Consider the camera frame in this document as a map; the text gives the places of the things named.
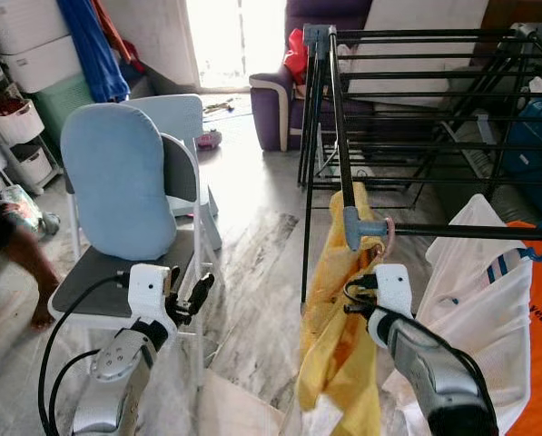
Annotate white shirt with blue stripes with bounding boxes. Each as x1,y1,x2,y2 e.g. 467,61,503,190
384,193,535,436

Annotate green storage box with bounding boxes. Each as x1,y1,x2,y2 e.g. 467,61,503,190
30,73,103,142

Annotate blue bag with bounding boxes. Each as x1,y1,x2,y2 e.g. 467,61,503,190
502,98,542,196

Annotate yellow garment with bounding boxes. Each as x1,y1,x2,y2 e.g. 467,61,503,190
295,182,385,436

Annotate pink clothes hanger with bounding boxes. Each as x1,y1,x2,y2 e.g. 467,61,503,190
370,216,397,269

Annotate white sofa cushion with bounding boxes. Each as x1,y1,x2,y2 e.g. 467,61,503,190
348,0,489,108

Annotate grey white folding chair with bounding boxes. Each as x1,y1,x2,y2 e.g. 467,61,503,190
48,132,203,387

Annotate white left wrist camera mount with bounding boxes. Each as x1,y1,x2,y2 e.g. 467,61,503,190
127,263,176,323

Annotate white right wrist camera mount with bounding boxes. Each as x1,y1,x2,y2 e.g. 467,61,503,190
373,263,415,317

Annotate person's bare leg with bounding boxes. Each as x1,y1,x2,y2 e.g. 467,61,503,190
0,186,64,332

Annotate small pink toy car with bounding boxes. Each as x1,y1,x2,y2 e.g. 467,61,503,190
195,129,223,151

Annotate purple armchair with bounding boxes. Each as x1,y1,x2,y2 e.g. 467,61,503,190
250,0,371,153

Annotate blue hanging cloth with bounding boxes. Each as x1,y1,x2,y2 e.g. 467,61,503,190
57,0,131,104

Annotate white storage box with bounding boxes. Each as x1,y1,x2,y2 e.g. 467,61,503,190
0,0,83,94

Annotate light blue child chair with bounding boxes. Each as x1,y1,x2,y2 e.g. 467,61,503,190
125,94,223,253

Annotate black metal drying rack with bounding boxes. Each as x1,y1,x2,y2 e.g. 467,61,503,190
298,23,542,314

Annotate blue oval cushion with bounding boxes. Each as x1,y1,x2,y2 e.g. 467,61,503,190
60,103,178,262

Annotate white printed plastic package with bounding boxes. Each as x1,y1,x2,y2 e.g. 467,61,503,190
0,184,61,239

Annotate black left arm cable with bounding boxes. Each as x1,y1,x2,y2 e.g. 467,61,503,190
37,272,133,436
48,348,103,432

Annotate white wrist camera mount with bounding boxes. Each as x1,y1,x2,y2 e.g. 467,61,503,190
127,263,176,323
373,263,415,317

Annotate white storage trolley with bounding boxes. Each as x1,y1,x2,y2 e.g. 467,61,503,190
0,23,63,196

